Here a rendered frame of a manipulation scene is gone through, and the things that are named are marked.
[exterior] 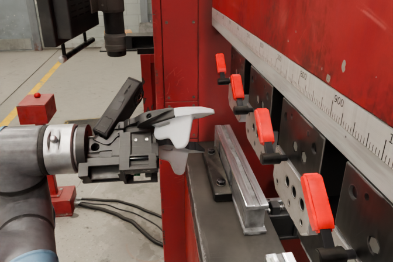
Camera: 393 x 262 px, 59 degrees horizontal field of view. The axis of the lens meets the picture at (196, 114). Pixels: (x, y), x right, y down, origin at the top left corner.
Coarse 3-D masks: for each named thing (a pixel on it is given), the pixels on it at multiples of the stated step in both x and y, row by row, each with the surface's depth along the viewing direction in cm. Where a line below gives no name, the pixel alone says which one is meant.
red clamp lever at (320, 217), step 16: (304, 176) 39; (320, 176) 39; (304, 192) 39; (320, 192) 38; (320, 208) 37; (320, 224) 37; (320, 240) 37; (320, 256) 35; (336, 256) 35; (352, 256) 36
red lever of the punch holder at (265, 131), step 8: (256, 112) 57; (264, 112) 57; (256, 120) 57; (264, 120) 56; (264, 128) 56; (272, 128) 56; (264, 136) 55; (272, 136) 55; (264, 144) 55; (272, 144) 55; (272, 152) 54; (264, 160) 53; (272, 160) 53; (280, 160) 53
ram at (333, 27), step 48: (240, 0) 81; (288, 0) 52; (336, 0) 38; (384, 0) 30; (240, 48) 83; (288, 48) 53; (336, 48) 39; (384, 48) 30; (288, 96) 54; (384, 96) 31; (336, 144) 40; (384, 192) 31
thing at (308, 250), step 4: (300, 236) 59; (304, 236) 57; (308, 236) 56; (312, 236) 54; (316, 236) 53; (304, 240) 58; (308, 240) 56; (312, 240) 54; (316, 240) 53; (304, 244) 58; (308, 244) 56; (312, 244) 54; (316, 244) 53; (304, 248) 60; (308, 248) 56; (312, 248) 54; (308, 252) 56; (312, 252) 54; (308, 256) 58; (312, 256) 55; (312, 260) 55
